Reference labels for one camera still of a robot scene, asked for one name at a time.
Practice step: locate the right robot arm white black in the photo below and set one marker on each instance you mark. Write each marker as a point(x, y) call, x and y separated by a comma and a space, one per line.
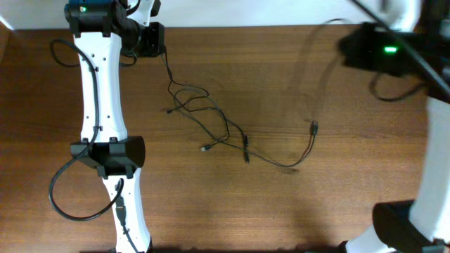
point(402, 181)

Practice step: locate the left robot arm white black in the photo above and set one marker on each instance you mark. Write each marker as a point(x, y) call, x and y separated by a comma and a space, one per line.
point(103, 32)

